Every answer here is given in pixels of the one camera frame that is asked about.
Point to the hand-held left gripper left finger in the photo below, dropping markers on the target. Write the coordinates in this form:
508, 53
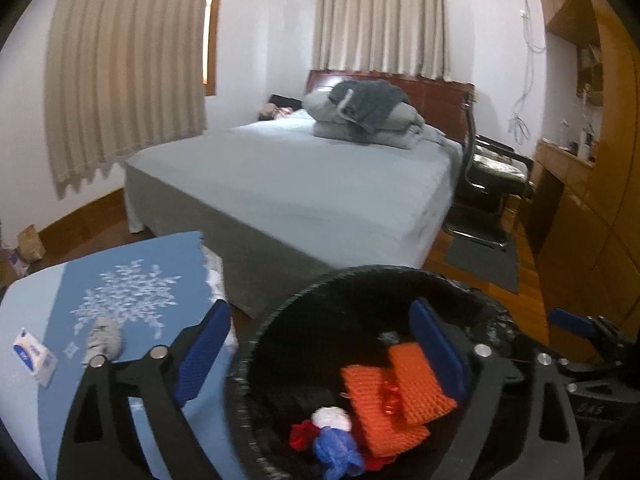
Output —
200, 355

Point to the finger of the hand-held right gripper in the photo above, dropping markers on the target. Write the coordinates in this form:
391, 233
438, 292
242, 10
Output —
572, 321

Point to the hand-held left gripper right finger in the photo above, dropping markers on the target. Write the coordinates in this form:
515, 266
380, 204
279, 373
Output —
440, 355

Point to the red ribbon bow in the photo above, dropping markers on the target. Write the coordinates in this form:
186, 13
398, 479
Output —
390, 399

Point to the orange knitted cloth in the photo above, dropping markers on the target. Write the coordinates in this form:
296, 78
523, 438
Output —
375, 405

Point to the black trash bin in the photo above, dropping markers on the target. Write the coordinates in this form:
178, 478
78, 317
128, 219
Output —
310, 360

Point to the blue mesh net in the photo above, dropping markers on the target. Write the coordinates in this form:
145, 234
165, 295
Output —
335, 452

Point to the grey fluffy cloth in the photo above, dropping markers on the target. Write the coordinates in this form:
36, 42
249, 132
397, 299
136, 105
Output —
104, 340

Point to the dark grey floor mat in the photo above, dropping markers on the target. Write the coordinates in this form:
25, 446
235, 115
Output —
482, 262

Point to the blue leaf-print tablecloth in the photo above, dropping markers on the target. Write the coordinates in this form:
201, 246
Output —
140, 270

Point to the white and blue tissue packet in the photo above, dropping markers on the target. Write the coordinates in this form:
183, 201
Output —
32, 355

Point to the white bottle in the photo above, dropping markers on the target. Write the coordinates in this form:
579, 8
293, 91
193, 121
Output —
585, 145

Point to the bed with grey sheet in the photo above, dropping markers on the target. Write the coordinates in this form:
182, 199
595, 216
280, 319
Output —
300, 185

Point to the brown paper bag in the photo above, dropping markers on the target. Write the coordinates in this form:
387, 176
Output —
31, 242

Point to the folded pale grey duvet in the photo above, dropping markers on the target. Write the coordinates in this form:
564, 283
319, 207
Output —
400, 130

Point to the wooden headboard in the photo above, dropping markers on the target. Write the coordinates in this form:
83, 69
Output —
440, 105

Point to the pinkish soft item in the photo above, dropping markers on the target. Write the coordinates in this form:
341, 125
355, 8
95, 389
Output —
277, 111

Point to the dark grey garment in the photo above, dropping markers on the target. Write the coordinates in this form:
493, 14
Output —
370, 105

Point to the black pillow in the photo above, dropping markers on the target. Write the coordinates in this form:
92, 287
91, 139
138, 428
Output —
282, 101

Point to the wide beige curtain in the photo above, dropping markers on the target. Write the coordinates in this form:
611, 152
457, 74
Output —
125, 75

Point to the beige curtain behind headboard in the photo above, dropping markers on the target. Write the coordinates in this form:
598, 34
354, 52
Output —
385, 15

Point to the wooden wall cabinet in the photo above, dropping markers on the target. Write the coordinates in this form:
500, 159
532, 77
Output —
600, 210

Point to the black metal-frame chair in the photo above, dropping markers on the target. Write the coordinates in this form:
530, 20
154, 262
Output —
480, 180

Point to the wooden window frame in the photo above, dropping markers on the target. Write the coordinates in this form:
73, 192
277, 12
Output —
214, 35

